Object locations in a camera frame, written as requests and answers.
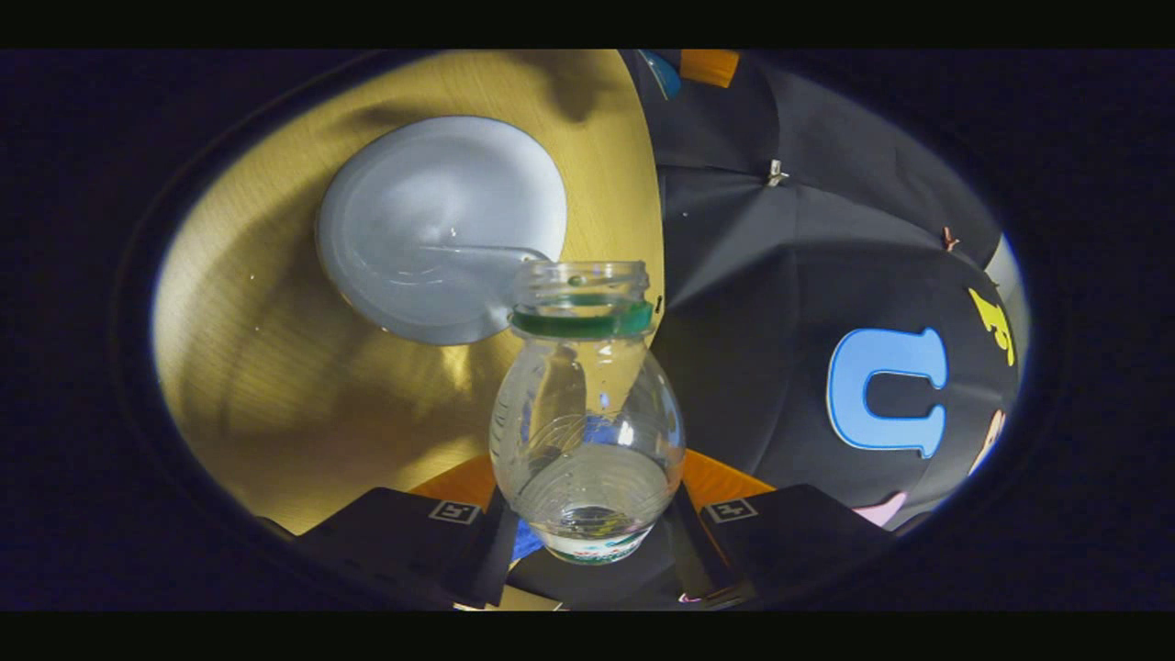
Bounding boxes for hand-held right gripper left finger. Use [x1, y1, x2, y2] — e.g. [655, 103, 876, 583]
[292, 454, 517, 609]

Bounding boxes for blue towel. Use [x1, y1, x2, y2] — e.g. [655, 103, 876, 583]
[509, 518, 546, 564]

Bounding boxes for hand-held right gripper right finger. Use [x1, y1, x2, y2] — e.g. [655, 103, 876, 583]
[668, 449, 899, 609]

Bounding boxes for clear plastic water bottle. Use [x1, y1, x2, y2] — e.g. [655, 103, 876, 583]
[488, 260, 688, 566]

